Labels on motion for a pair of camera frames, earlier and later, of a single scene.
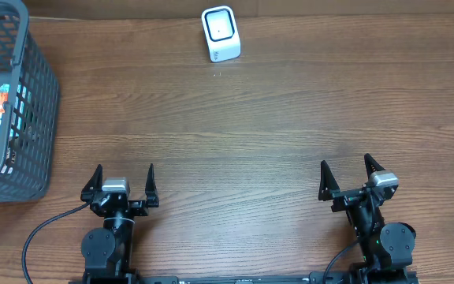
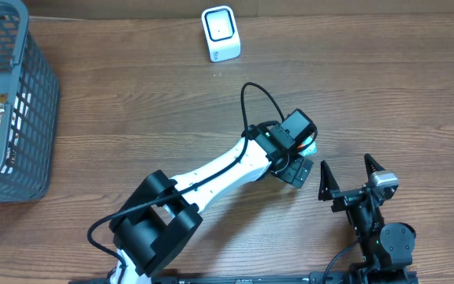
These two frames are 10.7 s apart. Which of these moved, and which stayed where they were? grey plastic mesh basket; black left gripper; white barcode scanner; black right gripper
Moved: black left gripper
Stayed: black right gripper; grey plastic mesh basket; white barcode scanner
